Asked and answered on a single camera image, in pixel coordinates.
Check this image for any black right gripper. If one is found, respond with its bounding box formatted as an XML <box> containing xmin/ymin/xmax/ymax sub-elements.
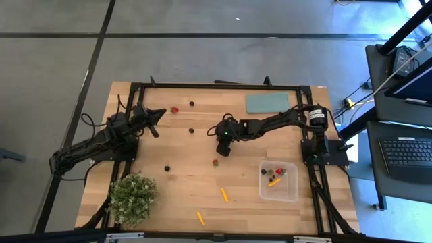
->
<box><xmin>215</xmin><ymin>116</ymin><xmax>242</xmax><ymax>157</ymax></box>

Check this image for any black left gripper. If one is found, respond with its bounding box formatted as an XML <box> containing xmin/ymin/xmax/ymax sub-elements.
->
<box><xmin>132</xmin><ymin>104</ymin><xmax>168</xmax><ymax>139</ymax></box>

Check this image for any clear plastic tupperware container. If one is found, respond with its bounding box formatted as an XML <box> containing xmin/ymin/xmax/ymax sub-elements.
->
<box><xmin>258</xmin><ymin>159</ymin><xmax>300</xmax><ymax>203</ymax></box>

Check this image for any folded teal cloth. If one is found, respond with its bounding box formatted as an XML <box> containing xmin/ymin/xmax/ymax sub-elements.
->
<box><xmin>245</xmin><ymin>92</ymin><xmax>291</xmax><ymax>115</ymax></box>

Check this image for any green artificial potted plant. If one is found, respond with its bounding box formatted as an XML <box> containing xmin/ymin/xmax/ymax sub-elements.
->
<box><xmin>107</xmin><ymin>171</ymin><xmax>159</xmax><ymax>227</ymax></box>

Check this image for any white paper sheet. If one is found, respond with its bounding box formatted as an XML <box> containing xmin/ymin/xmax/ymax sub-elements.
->
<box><xmin>346</xmin><ymin>133</ymin><xmax>360</xmax><ymax>165</ymax></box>

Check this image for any grey chair base leg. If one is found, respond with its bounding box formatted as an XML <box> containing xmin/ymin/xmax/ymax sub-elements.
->
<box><xmin>0</xmin><ymin>147</ymin><xmax>26</xmax><ymax>163</ymax></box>

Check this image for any dark grey desk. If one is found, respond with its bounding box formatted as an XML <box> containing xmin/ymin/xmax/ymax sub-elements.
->
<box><xmin>365</xmin><ymin>43</ymin><xmax>432</xmax><ymax>128</ymax></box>
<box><xmin>366</xmin><ymin>120</ymin><xmax>432</xmax><ymax>212</ymax></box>

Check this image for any black keyboard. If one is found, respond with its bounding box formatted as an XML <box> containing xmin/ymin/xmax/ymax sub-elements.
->
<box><xmin>377</xmin><ymin>136</ymin><xmax>432</xmax><ymax>186</ymax></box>

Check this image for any black power adapter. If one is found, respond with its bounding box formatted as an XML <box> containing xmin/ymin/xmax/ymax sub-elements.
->
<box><xmin>392</xmin><ymin>47</ymin><xmax>415</xmax><ymax>78</ymax></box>

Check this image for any black diagonal pole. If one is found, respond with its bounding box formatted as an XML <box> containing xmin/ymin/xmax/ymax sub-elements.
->
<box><xmin>377</xmin><ymin>0</ymin><xmax>432</xmax><ymax>55</ymax></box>

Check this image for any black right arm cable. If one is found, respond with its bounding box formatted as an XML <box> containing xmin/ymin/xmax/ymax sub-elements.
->
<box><xmin>206</xmin><ymin>113</ymin><xmax>234</xmax><ymax>138</ymax></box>

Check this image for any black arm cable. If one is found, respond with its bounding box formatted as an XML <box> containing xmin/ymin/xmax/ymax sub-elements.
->
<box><xmin>80</xmin><ymin>113</ymin><xmax>111</xmax><ymax>129</ymax></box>
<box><xmin>206</xmin><ymin>113</ymin><xmax>234</xmax><ymax>138</ymax></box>

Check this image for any black aluminium table frame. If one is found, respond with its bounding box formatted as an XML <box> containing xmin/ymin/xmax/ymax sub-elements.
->
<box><xmin>76</xmin><ymin>76</ymin><xmax>365</xmax><ymax>237</ymax></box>

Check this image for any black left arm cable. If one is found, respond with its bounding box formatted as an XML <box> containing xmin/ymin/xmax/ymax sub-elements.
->
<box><xmin>80</xmin><ymin>113</ymin><xmax>111</xmax><ymax>129</ymax></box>

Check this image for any black camera mount beam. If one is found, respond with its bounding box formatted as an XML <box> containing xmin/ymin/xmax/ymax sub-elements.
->
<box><xmin>0</xmin><ymin>228</ymin><xmax>432</xmax><ymax>243</ymax></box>

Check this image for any white cable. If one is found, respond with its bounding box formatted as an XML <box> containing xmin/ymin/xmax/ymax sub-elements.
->
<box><xmin>369</xmin><ymin>42</ymin><xmax>432</xmax><ymax>97</ymax></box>

